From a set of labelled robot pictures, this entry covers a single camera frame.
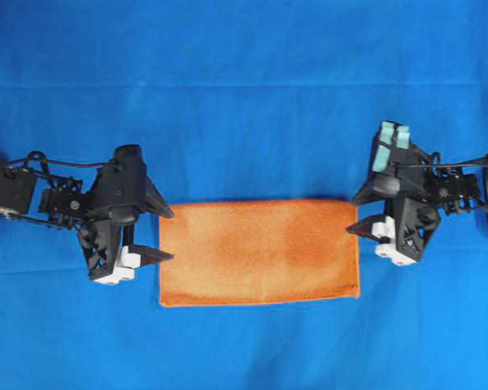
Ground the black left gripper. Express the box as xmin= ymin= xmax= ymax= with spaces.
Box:
xmin=78 ymin=162 xmax=175 ymax=285

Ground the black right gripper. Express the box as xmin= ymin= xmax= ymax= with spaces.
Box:
xmin=346 ymin=160 xmax=441 ymax=267

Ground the orange towel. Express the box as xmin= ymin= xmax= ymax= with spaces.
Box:
xmin=159 ymin=199 xmax=361 ymax=307

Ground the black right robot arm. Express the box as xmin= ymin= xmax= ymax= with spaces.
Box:
xmin=347 ymin=151 xmax=488 ymax=266

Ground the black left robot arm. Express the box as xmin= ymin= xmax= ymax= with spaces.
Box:
xmin=0 ymin=145 xmax=174 ymax=285

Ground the blue table cloth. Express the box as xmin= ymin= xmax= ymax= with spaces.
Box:
xmin=0 ymin=1 xmax=488 ymax=389

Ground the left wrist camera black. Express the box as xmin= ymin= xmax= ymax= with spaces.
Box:
xmin=112 ymin=144 xmax=146 ymax=181

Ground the right wrist camera teal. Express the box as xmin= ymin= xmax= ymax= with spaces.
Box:
xmin=370 ymin=120 xmax=412 ymax=175

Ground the right black cable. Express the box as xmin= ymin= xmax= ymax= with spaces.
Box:
xmin=394 ymin=156 xmax=488 ymax=170

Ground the black cable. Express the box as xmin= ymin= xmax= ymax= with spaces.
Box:
xmin=394 ymin=156 xmax=488 ymax=170
xmin=7 ymin=150 xmax=119 ymax=180

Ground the left black cable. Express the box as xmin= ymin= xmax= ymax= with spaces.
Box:
xmin=7 ymin=150 xmax=119 ymax=180

